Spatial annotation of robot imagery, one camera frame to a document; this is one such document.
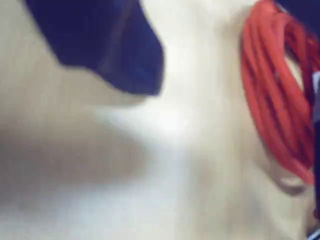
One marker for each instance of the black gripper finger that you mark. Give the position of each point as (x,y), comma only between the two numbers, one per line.
(300,10)
(105,45)

